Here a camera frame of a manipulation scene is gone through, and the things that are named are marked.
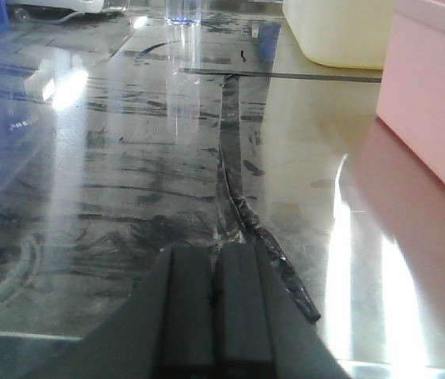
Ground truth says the pink plastic bin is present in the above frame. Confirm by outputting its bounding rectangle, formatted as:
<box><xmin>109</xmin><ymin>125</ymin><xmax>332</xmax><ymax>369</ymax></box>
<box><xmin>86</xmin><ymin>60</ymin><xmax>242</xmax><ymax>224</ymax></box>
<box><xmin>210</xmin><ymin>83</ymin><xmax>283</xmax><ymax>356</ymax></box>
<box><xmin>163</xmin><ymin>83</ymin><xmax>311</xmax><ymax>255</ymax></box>
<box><xmin>377</xmin><ymin>1</ymin><xmax>445</xmax><ymax>184</ymax></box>

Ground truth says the clear plastic bottle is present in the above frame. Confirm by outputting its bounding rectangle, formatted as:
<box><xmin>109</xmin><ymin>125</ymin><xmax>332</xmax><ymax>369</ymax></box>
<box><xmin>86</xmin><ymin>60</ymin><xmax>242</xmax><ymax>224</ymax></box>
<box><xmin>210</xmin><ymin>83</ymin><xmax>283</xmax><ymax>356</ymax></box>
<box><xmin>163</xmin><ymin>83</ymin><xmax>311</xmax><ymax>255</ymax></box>
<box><xmin>164</xmin><ymin>0</ymin><xmax>206</xmax><ymax>25</ymax></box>

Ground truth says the cream plastic bin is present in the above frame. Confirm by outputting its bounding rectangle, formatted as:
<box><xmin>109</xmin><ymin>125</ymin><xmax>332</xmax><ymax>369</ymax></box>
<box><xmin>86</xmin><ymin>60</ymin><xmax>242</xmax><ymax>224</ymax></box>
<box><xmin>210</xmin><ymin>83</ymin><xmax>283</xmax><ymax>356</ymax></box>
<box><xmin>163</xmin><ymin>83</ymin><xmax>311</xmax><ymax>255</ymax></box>
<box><xmin>282</xmin><ymin>0</ymin><xmax>393</xmax><ymax>69</ymax></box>

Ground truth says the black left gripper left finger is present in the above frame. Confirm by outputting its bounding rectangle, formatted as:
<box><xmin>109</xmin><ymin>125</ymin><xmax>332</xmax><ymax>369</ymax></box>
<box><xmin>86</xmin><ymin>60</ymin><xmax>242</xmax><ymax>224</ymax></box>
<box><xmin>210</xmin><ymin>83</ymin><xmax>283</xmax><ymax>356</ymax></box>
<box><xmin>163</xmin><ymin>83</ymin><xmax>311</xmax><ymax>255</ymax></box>
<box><xmin>24</xmin><ymin>246</ymin><xmax>216</xmax><ymax>379</ymax></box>

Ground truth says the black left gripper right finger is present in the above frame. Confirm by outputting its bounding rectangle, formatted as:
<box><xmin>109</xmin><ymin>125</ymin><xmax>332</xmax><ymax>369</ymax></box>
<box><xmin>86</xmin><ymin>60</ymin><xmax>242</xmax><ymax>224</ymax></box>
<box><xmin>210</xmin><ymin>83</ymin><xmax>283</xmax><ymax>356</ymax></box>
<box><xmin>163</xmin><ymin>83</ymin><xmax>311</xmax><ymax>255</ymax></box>
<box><xmin>214</xmin><ymin>243</ymin><xmax>348</xmax><ymax>378</ymax></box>

